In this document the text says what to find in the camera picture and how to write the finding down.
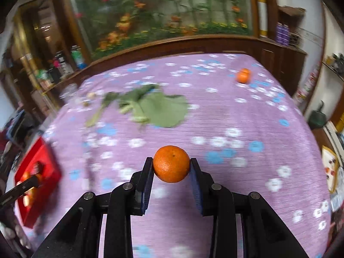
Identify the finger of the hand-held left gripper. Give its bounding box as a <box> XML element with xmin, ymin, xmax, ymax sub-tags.
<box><xmin>0</xmin><ymin>176</ymin><xmax>45</xmax><ymax>206</ymax></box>

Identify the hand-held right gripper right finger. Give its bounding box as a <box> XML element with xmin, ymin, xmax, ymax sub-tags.
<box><xmin>189</xmin><ymin>158</ymin><xmax>309</xmax><ymax>258</ymax></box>

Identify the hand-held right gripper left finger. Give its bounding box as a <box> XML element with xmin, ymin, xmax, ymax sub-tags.
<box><xmin>32</xmin><ymin>157</ymin><xmax>155</xmax><ymax>258</ymax></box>

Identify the red plastic tray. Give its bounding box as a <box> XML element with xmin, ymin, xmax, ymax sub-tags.
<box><xmin>14</xmin><ymin>136</ymin><xmax>63</xmax><ymax>227</ymax></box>

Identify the purple floral tablecloth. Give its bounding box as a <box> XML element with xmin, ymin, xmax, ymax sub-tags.
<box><xmin>13</xmin><ymin>53</ymin><xmax>334</xmax><ymax>258</ymax></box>

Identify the large bok choy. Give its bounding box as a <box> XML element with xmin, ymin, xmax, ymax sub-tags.
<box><xmin>118</xmin><ymin>84</ymin><xmax>189</xmax><ymax>129</ymax></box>

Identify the small bok choy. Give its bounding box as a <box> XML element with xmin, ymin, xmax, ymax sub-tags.
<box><xmin>85</xmin><ymin>91</ymin><xmax>121</xmax><ymax>127</ymax></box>

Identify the clear plastic cup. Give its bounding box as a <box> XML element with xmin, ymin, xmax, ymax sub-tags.
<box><xmin>60</xmin><ymin>84</ymin><xmax>79</xmax><ymax>103</ymax></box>

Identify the green bag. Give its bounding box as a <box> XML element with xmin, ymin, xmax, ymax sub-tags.
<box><xmin>35</xmin><ymin>70</ymin><xmax>50</xmax><ymax>86</ymax></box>

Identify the black thermos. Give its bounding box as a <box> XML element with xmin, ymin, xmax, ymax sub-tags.
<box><xmin>55</xmin><ymin>51</ymin><xmax>73</xmax><ymax>77</ymax></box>

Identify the dark green kettle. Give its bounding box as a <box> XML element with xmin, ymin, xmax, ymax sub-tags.
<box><xmin>308</xmin><ymin>100</ymin><xmax>328</xmax><ymax>130</ymax></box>

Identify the clear water bottle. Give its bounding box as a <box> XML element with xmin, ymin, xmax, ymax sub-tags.
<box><xmin>70</xmin><ymin>45</ymin><xmax>87</xmax><ymax>70</ymax></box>

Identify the wooden cabinet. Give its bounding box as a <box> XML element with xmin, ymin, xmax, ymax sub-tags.
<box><xmin>72</xmin><ymin>34</ymin><xmax>308</xmax><ymax>94</ymax></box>

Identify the purple packet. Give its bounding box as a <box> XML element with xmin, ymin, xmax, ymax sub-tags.
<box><xmin>275</xmin><ymin>23</ymin><xmax>291</xmax><ymax>46</ymax></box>

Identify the aquarium with plants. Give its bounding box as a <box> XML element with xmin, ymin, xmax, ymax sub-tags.
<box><xmin>66</xmin><ymin>0</ymin><xmax>256</xmax><ymax>60</ymax></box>

